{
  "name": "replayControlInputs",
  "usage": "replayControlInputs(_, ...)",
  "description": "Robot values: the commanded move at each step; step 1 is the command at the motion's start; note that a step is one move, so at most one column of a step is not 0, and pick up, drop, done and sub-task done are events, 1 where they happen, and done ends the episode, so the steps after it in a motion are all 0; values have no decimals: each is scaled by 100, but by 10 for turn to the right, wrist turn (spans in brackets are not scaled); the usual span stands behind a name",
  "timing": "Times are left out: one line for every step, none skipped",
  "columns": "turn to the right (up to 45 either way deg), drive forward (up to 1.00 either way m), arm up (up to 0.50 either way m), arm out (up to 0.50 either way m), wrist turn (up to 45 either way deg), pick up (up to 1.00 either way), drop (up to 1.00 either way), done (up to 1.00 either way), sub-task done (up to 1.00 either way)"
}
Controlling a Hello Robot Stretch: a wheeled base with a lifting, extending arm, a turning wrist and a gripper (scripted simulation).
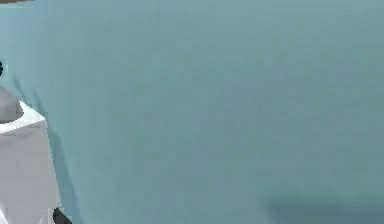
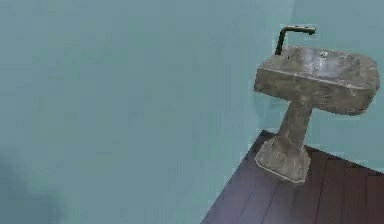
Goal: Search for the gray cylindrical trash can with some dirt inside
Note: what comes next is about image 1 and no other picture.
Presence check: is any grey round lamp base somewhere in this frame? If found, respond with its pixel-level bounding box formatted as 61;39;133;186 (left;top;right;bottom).
0;85;25;125

